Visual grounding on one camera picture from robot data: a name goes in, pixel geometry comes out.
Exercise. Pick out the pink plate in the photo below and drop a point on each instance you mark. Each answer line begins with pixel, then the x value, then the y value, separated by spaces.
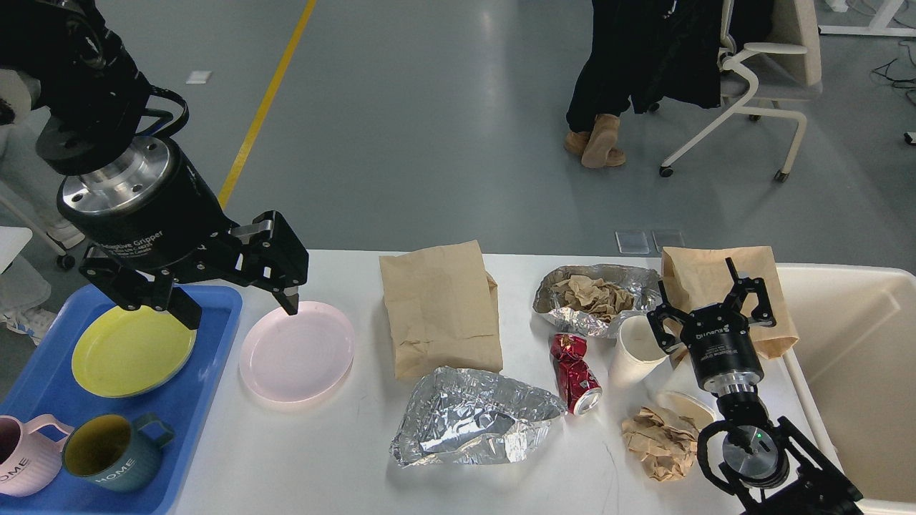
pixel 288 361

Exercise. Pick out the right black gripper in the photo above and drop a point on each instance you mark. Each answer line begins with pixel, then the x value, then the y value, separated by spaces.
pixel 719 350

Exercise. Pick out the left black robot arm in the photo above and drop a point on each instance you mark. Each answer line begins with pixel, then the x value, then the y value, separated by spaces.
pixel 99 100

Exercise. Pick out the crumpled brown paper ball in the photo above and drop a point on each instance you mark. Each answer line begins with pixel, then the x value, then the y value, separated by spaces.
pixel 665 443

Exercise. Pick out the yellow plate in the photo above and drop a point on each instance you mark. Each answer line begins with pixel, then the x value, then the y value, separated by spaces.
pixel 124 354

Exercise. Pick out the white chair at left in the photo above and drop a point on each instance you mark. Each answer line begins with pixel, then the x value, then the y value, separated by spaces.
pixel 23 289

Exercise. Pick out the white desk leg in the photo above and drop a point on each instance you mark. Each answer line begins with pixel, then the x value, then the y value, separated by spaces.
pixel 881 23

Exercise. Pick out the blue plastic tray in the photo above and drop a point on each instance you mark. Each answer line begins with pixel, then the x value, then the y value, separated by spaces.
pixel 46 385

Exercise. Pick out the crumpled brown paper in foil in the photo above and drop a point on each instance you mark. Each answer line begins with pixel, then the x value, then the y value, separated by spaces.
pixel 594 296

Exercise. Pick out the white office chair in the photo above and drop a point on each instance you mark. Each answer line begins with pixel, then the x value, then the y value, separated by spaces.
pixel 785 67

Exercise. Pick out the dark green home mug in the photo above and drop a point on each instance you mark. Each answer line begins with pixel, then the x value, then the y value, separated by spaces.
pixel 117 454

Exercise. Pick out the flattened white paper cup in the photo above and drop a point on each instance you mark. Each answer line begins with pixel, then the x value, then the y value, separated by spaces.
pixel 686 406

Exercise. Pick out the person in grey trousers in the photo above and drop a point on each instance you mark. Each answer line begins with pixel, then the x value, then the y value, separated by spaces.
pixel 23 171

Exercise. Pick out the crushed red soda can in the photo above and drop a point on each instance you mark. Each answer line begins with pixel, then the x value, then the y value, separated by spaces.
pixel 577 385

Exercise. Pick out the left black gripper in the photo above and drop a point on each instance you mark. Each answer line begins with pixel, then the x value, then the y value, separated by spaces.
pixel 149 210

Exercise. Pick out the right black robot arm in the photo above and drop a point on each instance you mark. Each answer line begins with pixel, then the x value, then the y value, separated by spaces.
pixel 772 468

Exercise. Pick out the brown paper bag right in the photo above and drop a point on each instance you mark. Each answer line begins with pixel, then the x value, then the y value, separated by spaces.
pixel 694 278

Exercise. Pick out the pink home mug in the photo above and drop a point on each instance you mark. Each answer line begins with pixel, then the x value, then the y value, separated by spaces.
pixel 29 460

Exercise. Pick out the large brown paper bag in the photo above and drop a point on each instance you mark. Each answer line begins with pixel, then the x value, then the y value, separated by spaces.
pixel 443 310

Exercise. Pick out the beige plastic bin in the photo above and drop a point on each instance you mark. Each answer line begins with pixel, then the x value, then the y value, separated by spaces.
pixel 853 368

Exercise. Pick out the person in black clothes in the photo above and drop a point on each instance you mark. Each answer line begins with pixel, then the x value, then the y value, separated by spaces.
pixel 642 52

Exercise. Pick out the foil tray with paper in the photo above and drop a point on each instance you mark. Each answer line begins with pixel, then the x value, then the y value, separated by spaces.
pixel 641 282

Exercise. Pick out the crumpled foil sheet front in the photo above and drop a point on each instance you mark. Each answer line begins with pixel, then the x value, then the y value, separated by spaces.
pixel 465 416

